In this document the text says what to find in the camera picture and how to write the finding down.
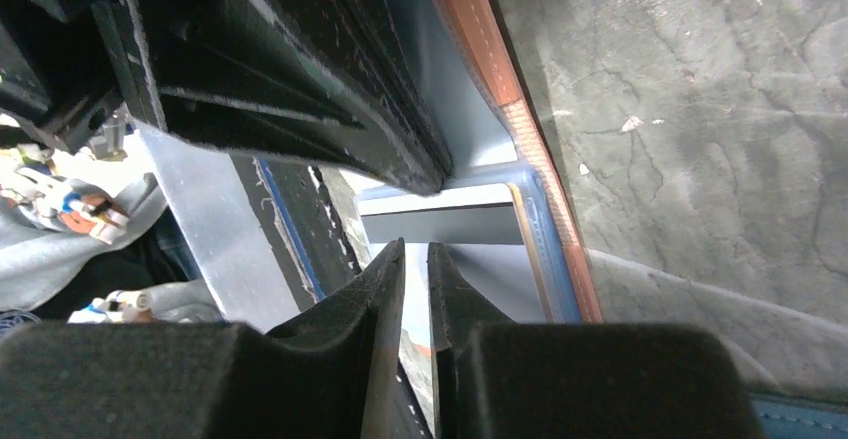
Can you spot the tan card holder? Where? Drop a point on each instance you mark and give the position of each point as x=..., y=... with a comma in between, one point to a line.
x=462, y=67

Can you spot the person in grey hoodie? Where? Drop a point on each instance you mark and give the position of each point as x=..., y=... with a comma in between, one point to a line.
x=71, y=252

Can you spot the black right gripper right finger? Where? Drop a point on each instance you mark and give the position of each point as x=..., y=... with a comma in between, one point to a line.
x=496, y=378

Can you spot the white magnetic stripe card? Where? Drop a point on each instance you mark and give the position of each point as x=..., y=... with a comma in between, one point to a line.
x=478, y=225

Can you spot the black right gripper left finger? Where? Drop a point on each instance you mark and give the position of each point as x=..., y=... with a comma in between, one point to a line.
x=329, y=372

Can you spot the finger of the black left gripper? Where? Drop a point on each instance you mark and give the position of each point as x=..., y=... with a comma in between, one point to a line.
x=313, y=81

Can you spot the blue card holder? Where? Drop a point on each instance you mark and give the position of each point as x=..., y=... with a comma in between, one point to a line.
x=784, y=417

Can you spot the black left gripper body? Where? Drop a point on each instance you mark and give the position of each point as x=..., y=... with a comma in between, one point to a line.
x=67, y=65

